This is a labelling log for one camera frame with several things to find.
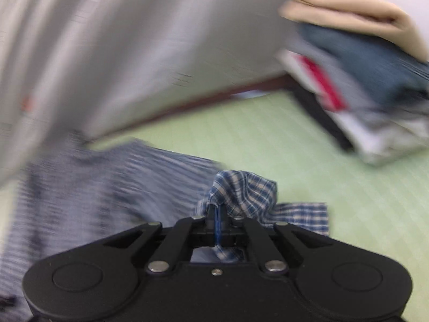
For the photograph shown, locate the grey folded garment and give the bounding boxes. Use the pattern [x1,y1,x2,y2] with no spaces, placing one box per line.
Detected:
[315,64,429,132]

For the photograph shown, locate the beige folded garment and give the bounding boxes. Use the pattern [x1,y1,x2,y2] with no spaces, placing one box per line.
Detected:
[279,0,429,61]

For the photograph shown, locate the red folded garment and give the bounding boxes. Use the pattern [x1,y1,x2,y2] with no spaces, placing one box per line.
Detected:
[298,55,350,113]

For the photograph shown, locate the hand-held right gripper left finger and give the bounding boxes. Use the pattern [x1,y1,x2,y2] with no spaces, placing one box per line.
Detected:
[103,204,218,275]

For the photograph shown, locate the stack of folded clothes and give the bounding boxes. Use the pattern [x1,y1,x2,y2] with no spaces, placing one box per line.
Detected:
[274,47,429,167]

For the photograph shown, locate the blue folded jeans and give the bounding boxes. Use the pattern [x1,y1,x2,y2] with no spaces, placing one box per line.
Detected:
[298,23,429,109]

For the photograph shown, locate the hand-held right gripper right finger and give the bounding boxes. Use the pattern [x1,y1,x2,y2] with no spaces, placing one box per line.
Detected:
[219,207,333,275]

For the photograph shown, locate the grey carrot print sheet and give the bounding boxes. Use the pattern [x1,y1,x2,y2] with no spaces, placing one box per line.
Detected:
[0,0,352,183]

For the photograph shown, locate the blue plaid shirt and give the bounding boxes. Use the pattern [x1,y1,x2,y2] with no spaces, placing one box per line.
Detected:
[0,137,331,319]

